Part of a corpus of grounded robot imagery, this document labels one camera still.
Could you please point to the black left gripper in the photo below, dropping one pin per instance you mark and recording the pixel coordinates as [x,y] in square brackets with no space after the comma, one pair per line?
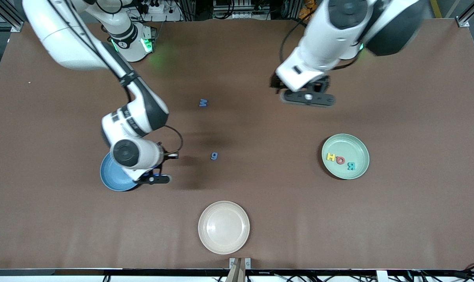
[275,82]

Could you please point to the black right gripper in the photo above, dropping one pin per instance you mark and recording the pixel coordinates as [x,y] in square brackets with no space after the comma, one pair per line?
[163,156]

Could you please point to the blue letter g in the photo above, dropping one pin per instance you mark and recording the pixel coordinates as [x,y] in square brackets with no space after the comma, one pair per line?
[214,156]

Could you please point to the blue letter M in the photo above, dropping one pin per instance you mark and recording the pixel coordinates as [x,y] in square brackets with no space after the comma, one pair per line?
[203,102]

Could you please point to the yellow letter H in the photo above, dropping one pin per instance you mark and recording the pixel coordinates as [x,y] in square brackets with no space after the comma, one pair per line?
[331,157]

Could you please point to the red letter Q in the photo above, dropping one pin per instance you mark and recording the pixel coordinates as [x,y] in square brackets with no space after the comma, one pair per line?
[338,160]

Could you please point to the teal letter R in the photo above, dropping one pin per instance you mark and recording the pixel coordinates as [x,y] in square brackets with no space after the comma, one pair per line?
[351,166]

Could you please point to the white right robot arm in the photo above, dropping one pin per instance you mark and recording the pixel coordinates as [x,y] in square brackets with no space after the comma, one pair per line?
[135,117]

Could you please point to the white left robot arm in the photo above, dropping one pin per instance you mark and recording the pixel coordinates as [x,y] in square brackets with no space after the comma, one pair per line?
[331,39]

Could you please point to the blue plate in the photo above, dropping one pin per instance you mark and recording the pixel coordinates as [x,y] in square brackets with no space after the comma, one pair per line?
[113,180]

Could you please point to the green plate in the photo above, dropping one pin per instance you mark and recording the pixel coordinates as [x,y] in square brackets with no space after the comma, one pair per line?
[345,147]

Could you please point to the beige plate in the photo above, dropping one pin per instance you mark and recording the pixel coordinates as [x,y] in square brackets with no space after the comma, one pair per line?
[224,227]

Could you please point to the white power strip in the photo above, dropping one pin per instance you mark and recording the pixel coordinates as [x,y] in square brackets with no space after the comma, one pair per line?
[156,8]

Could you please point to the metal bracket with wooden strip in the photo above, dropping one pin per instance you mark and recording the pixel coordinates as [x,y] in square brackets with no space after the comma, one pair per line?
[233,263]

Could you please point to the aluminium frame profile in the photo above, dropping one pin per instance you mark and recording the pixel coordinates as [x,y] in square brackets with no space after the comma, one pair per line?
[15,25]
[462,21]

